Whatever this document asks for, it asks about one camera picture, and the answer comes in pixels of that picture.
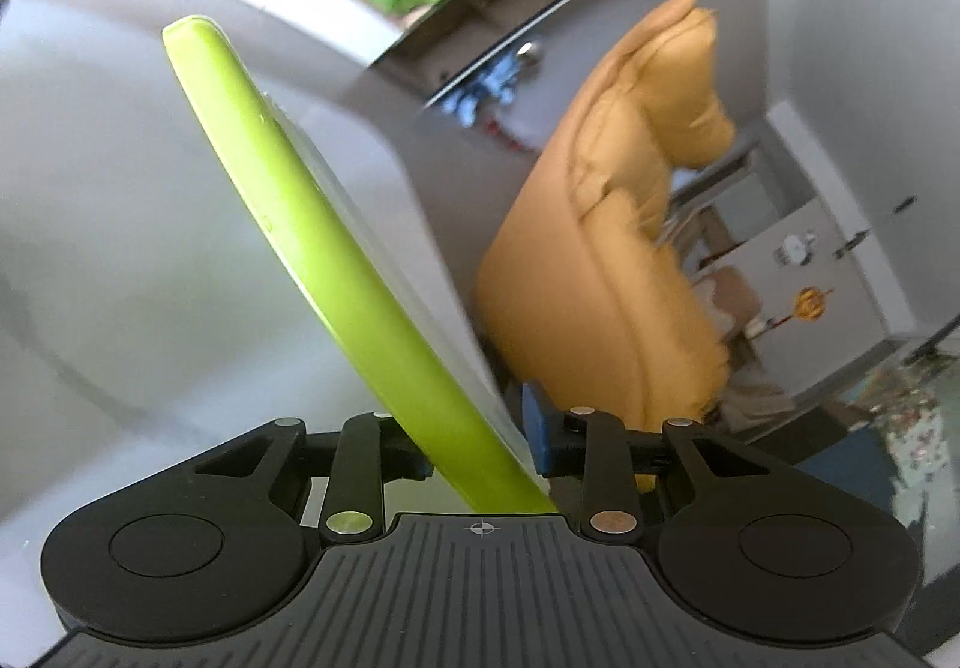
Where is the blue toy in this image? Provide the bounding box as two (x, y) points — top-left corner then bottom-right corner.
(442, 53), (526, 125)

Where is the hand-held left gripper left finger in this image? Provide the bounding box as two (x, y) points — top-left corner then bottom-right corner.
(196, 413), (436, 541)

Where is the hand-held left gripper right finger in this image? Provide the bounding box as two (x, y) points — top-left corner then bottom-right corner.
(523, 381), (773, 541)

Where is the orange sofa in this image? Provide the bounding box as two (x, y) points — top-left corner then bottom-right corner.
(472, 0), (740, 489)

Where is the lime green plate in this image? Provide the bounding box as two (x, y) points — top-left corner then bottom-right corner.
(163, 17), (560, 515)

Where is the patterned rug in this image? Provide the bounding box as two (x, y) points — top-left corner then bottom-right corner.
(825, 338), (960, 526)

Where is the golden hanging ornament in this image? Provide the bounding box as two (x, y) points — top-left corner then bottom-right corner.
(765, 289), (833, 331)

